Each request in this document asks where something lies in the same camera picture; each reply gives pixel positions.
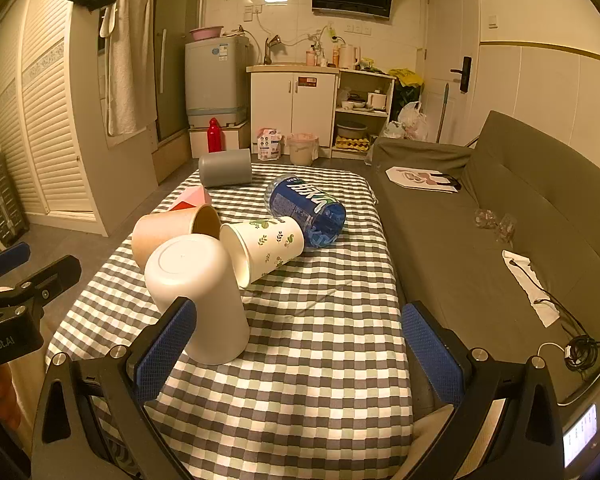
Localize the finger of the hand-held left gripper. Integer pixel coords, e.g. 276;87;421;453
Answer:
0;242;32;282
0;255;83;312

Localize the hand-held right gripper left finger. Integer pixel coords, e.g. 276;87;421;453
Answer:
30;296;201;480

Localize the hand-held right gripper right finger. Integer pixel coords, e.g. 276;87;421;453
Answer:
400;301;568;480

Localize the leaf print paper cup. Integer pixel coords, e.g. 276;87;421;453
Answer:
219;216;306;290

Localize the white plastic cup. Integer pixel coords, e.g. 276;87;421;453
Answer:
144;234;251;366

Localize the brown paper cup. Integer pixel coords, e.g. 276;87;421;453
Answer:
131;204;223;268

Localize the grey plastic cup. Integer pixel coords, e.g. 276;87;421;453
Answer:
198;149;253;188

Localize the grey sofa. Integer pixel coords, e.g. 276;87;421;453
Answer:
367;110;600;411

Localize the checkered grey white cloth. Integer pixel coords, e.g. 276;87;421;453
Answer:
45;167;416;480

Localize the white louvered wardrobe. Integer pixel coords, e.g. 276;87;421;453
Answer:
0;0;111;236

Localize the pink paper box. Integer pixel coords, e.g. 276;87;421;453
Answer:
166;185;213;213

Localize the device with lit screen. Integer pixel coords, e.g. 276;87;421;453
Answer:
555;385;600;480

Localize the printed tote bag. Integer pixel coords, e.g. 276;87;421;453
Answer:
386;166;463;193

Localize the blue label water bottle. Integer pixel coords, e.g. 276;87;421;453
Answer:
263;174;347;248

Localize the yellow egg carton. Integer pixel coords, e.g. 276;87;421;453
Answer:
332;137;371;153

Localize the white hanging towel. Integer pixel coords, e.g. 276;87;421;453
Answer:
105;0;158;136

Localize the pink white package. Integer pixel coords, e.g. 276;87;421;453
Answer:
256;127;283;161

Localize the white plastic bag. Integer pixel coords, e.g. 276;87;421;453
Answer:
380;101;428;141

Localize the white trash bin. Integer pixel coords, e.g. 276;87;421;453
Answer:
286;132;320;166

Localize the open kitchen shelf unit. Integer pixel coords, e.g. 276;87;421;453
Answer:
332;69;396;160

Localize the grey washing machine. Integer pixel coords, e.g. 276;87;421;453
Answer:
184;36;251;123

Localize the glass shower door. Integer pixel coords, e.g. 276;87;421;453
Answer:
152;0;206;141

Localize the white sink cabinet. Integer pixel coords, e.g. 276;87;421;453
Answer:
246;64;340;156

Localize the yellow plastic bag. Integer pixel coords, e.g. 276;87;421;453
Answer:
389;67;425;88

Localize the pink basin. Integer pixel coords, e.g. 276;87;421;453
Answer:
189;25;224;42

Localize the white door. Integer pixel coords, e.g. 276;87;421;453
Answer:
422;0;481;143

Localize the white charger cable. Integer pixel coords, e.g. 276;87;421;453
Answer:
537;342;576;361

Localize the black cable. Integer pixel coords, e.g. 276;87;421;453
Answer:
510;257;600;373

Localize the mop with green handle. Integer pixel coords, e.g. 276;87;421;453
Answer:
436;84;451;143

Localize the black door handle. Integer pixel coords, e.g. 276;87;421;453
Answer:
450;56;472;93

